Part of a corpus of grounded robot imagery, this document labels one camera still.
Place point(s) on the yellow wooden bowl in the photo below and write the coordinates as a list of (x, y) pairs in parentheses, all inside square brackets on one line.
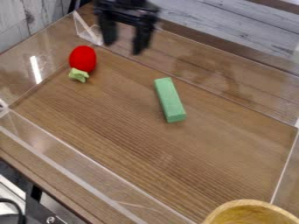
[(250, 211)]

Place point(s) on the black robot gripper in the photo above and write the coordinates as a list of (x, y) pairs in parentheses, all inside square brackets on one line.
[(137, 13)]

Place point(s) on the clear acrylic tray walls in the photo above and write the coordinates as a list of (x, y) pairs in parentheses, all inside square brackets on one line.
[(93, 144)]

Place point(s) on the black table leg bracket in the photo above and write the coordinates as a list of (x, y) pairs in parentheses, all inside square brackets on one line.
[(36, 213)]

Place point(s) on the red plush strawberry toy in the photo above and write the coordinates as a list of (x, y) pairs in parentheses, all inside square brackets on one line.
[(83, 60)]

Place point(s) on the green rectangular block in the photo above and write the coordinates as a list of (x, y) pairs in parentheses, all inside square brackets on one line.
[(170, 100)]

